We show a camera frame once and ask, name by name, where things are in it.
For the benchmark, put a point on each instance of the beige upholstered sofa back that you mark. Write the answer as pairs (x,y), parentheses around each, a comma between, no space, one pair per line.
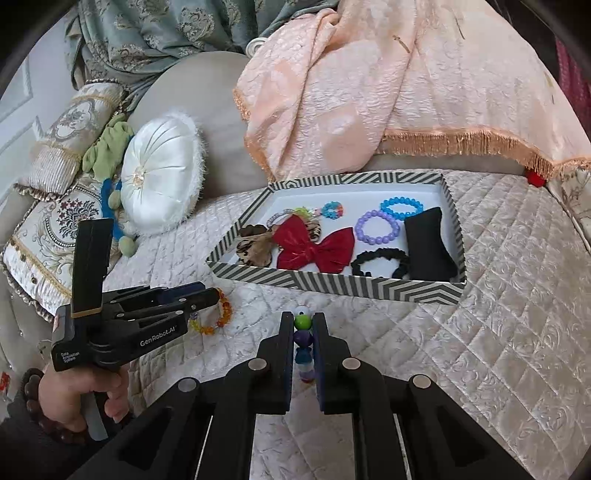
(207,92)

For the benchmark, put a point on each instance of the white round satin pillow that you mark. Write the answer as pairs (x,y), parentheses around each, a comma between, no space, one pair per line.
(157,175)

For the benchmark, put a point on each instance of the striped cardboard box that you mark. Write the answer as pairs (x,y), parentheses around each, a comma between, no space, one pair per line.
(369,288)

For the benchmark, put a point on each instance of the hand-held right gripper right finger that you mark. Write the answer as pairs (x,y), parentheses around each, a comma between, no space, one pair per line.
(330,369)

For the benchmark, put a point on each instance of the leopard print bow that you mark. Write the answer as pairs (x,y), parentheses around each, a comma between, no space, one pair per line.
(254,244)

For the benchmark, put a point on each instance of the person's left hand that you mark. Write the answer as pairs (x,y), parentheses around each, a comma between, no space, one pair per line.
(60,392)

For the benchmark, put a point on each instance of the small red object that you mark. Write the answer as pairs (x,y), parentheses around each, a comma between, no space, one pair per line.
(536,177)

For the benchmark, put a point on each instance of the peach fringed cloth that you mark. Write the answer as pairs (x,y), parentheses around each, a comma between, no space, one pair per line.
(346,92)

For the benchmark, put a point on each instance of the person's left forearm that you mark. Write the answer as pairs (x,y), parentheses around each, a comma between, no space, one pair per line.
(27,443)

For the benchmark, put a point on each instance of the floral embroidered cushion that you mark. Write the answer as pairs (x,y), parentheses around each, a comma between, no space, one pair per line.
(41,230)

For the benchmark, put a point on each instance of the green and blue plush toy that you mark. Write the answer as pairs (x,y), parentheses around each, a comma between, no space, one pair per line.
(106,147)

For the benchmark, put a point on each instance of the red velvet bow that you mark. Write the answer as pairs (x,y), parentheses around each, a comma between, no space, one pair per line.
(314,249)

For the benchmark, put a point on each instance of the black scrunchie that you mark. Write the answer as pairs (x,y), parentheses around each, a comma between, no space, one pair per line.
(358,263)

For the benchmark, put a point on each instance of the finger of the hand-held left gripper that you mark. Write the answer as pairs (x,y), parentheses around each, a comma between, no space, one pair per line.
(184,309)
(166,293)

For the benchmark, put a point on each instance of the cream quilted bedspread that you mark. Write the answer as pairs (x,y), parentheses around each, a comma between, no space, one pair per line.
(485,346)

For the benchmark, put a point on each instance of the maroon cloth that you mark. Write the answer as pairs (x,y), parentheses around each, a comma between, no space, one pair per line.
(570,74)

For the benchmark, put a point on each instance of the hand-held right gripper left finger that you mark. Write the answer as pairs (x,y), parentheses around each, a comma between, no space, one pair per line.
(277,364)

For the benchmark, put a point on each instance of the embroidered bolster cushion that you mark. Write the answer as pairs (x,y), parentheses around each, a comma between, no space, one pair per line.
(64,134)

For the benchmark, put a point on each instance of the cream floral print cushion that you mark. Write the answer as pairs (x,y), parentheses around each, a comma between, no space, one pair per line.
(575,203)

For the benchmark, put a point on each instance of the green damask curtain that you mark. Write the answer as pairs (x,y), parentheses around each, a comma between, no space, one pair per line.
(138,27)

